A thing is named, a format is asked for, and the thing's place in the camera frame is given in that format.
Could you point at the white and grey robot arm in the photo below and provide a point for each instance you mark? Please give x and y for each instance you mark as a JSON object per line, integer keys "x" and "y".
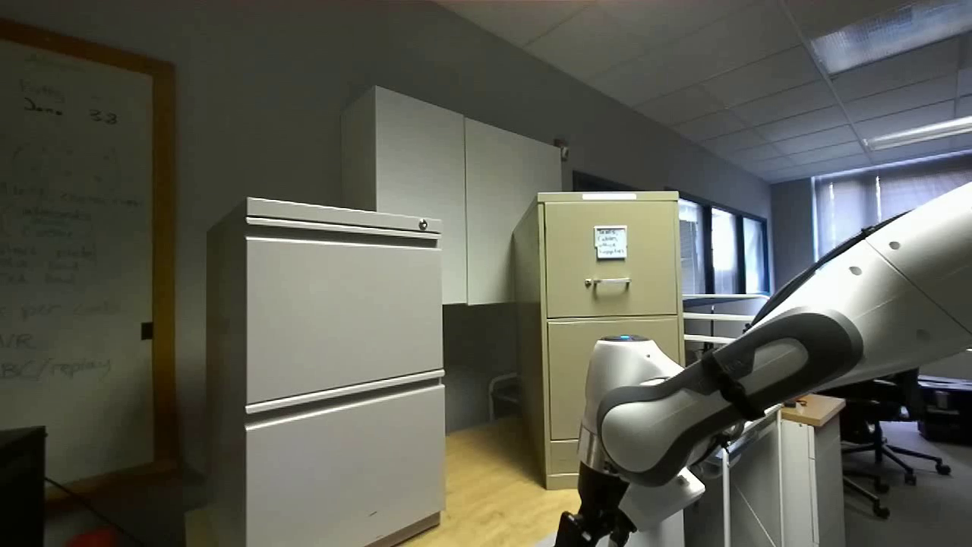
{"x": 885, "y": 302}

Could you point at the black box at left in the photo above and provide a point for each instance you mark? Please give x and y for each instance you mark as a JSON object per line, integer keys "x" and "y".
{"x": 23, "y": 493}

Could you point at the white cart with wood top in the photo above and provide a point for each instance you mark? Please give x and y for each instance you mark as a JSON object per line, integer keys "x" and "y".
{"x": 781, "y": 488}

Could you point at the beige drawer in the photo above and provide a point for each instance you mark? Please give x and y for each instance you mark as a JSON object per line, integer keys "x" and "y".
{"x": 565, "y": 360}
{"x": 570, "y": 253}

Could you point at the top drawer metal handle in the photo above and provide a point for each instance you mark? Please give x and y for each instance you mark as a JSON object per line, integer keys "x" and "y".
{"x": 605, "y": 287}

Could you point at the window with blinds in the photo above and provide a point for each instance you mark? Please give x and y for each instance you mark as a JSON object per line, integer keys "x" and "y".
{"x": 842, "y": 208}

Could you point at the beige vertical file cabinet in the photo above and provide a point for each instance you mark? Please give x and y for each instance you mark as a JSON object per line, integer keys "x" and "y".
{"x": 532, "y": 327}

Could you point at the wood framed whiteboard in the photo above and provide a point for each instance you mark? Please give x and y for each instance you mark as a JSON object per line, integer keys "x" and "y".
{"x": 86, "y": 253}

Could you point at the grey lateral file cabinet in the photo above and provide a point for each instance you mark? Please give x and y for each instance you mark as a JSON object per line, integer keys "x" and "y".
{"x": 327, "y": 384}

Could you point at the ceiling fluorescent light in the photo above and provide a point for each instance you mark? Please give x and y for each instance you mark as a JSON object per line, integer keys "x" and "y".
{"x": 923, "y": 136}

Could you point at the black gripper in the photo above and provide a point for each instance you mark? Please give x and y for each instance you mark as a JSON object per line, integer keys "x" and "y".
{"x": 599, "y": 516}

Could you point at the white label card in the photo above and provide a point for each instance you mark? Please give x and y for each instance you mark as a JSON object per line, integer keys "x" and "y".
{"x": 611, "y": 240}

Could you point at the white overhead wall cabinet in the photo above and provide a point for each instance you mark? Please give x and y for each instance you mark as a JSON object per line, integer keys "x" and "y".
{"x": 479, "y": 180}

